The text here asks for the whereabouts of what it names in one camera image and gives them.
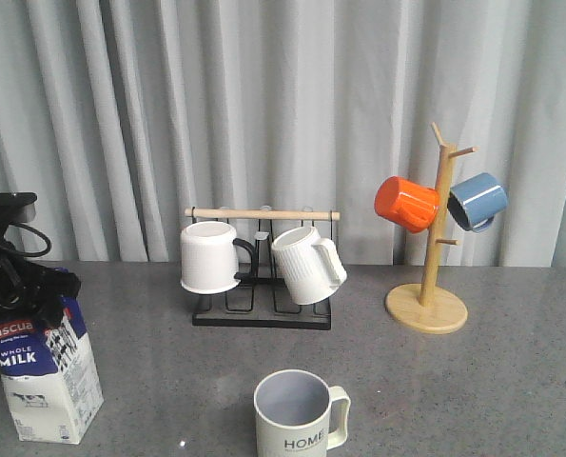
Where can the orange mug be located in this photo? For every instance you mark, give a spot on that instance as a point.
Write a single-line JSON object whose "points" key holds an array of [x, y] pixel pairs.
{"points": [[407, 204]]}

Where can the grey curtain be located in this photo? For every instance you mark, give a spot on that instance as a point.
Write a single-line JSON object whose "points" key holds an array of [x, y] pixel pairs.
{"points": [[121, 114]]}

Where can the blue mug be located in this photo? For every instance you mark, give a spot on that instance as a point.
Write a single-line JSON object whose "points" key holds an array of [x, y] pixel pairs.
{"points": [[475, 202]]}

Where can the blue white milk carton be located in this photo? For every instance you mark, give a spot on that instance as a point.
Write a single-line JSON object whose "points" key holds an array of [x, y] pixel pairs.
{"points": [[50, 378]]}

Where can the white mug black handle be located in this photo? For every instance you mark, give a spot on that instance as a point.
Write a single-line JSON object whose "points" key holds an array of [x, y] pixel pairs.
{"points": [[209, 260]]}

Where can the white ribbed mug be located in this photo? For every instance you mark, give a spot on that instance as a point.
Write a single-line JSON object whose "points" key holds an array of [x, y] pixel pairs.
{"points": [[311, 267]]}

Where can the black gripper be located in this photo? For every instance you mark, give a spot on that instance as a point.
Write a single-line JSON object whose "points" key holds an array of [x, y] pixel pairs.
{"points": [[29, 290]]}

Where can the cream HOME mug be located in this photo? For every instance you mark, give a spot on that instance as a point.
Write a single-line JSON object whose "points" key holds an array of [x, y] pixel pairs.
{"points": [[298, 414]]}

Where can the black wire mug rack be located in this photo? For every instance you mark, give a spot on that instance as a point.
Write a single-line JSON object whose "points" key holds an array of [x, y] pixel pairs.
{"points": [[261, 300]]}

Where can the wooden mug tree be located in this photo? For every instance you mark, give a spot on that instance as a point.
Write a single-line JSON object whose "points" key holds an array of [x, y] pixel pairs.
{"points": [[424, 306]]}

